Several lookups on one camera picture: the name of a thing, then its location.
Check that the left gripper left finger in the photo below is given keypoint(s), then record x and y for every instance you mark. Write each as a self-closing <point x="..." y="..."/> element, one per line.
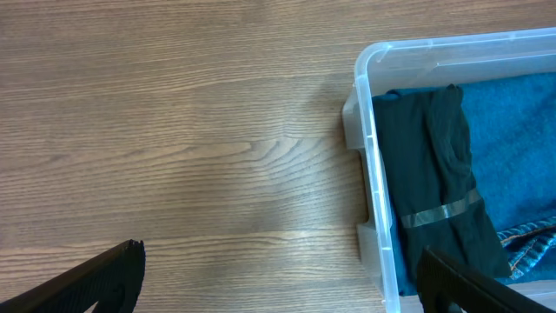
<point x="109" y="282"/>

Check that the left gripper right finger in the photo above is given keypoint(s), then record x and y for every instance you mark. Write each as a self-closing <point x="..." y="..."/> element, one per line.
<point x="445" y="285"/>

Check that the small black cloth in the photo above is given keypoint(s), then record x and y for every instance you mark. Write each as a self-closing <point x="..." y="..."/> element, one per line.
<point x="424" y="139"/>

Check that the blue denim jeans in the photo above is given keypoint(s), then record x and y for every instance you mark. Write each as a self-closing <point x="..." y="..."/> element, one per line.
<point x="512" y="133"/>

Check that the clear plastic storage bin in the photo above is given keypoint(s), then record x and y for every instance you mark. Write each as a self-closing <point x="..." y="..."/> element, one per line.
<point x="419" y="63"/>

